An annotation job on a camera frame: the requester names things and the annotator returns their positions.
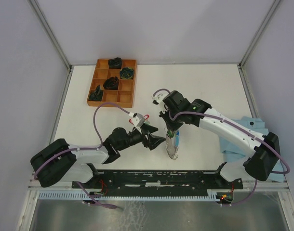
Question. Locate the black rolled belt middle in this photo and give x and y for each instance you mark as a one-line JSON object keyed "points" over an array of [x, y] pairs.
{"points": [[111, 83]]}

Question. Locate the aluminium frame post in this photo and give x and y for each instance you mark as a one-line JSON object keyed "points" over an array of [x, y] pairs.
{"points": [[49, 32], [260, 31]]}

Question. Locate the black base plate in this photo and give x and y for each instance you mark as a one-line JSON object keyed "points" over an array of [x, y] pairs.
{"points": [[160, 182]]}

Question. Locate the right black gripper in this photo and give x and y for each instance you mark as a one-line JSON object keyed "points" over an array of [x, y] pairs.
{"points": [[169, 126]]}

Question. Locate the wooden compartment tray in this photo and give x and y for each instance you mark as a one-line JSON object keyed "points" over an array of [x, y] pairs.
{"points": [[124, 95]]}

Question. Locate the black rolled belt top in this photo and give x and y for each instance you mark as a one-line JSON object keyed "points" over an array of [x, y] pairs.
{"points": [[115, 63]]}

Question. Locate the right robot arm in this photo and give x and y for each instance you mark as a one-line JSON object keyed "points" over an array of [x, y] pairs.
{"points": [[261, 151]]}

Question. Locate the black green rolled belt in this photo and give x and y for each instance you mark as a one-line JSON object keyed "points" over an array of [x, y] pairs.
{"points": [[96, 95]]}

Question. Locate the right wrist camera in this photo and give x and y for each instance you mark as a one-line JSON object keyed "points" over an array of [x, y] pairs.
{"points": [[158, 99]]}

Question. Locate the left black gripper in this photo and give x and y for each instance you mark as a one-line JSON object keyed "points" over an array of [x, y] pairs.
{"points": [[153, 141]]}

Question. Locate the green blue rolled belt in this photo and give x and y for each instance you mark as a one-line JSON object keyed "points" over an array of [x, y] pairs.
{"points": [[127, 73]]}

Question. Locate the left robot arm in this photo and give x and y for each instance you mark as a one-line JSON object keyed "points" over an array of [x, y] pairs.
{"points": [[61, 161]]}

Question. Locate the left aluminium frame post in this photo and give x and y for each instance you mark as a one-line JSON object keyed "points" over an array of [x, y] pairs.
{"points": [[49, 32]]}

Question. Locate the right aluminium frame post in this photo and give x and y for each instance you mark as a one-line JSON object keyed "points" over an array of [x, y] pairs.
{"points": [[260, 31]]}

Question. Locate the light blue cloth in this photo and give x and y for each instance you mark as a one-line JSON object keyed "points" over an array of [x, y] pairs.
{"points": [[233, 153]]}

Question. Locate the white cable duct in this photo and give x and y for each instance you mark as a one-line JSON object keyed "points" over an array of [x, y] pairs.
{"points": [[80, 195]]}

